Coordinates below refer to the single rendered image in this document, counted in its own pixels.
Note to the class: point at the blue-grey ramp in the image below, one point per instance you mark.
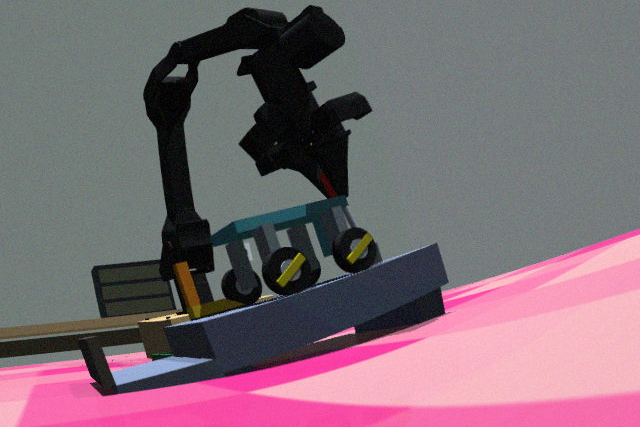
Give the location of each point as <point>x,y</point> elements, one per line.
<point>402,290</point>

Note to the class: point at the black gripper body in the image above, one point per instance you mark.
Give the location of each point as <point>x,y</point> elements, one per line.
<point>324,121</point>

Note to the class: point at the small teal-topped trolley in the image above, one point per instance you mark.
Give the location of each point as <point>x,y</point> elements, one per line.
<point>289,270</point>

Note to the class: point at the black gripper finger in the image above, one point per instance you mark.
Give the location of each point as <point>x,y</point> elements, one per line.
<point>310,168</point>
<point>331,153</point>

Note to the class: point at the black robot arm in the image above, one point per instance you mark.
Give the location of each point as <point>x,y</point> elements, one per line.
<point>283,48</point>

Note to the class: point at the red-headed stop pin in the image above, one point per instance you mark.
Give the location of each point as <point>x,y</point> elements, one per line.
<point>332,194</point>

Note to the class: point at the green tray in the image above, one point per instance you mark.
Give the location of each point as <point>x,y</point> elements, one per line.
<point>161,356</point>

